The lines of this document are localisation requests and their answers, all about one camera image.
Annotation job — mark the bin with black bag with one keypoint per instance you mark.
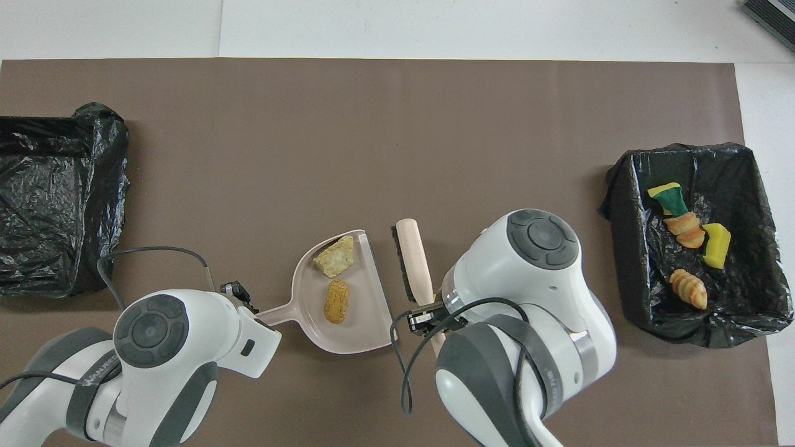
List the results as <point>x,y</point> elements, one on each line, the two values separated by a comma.
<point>745,298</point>
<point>49,198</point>

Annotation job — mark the pink plastic dustpan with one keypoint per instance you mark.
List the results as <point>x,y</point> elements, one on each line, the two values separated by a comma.
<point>360,310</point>

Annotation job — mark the dark ribbed device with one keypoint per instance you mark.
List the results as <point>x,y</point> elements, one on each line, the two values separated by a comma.
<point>773,17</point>

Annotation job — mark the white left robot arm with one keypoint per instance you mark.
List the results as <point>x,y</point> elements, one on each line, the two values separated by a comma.
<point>155,347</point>

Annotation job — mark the brown bread nugget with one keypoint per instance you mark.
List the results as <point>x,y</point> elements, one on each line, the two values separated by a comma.
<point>336,302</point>

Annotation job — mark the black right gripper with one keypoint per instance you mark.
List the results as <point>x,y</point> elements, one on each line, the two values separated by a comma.
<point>448,315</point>

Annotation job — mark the beige ridged bread piece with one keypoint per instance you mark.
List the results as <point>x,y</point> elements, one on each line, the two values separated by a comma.
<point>689,288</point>

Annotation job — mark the orange striped bread piece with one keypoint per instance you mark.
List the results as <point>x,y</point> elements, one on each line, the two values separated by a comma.
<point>686,231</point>

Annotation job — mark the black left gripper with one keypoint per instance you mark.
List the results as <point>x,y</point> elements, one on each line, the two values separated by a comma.
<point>239,295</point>

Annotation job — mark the pink brush black bristles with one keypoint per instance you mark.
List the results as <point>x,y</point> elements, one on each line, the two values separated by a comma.
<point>415,254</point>

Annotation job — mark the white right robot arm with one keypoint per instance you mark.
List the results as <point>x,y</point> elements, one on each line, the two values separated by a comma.
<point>540,298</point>

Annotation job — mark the brown paper table mat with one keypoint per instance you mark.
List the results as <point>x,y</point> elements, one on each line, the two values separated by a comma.
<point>248,155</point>

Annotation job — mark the yellow green sponge piece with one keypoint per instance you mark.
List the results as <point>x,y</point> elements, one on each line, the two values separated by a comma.
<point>669,198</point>

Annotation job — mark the beige rough foam chunk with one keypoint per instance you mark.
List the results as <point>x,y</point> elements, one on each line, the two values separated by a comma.
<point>335,257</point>

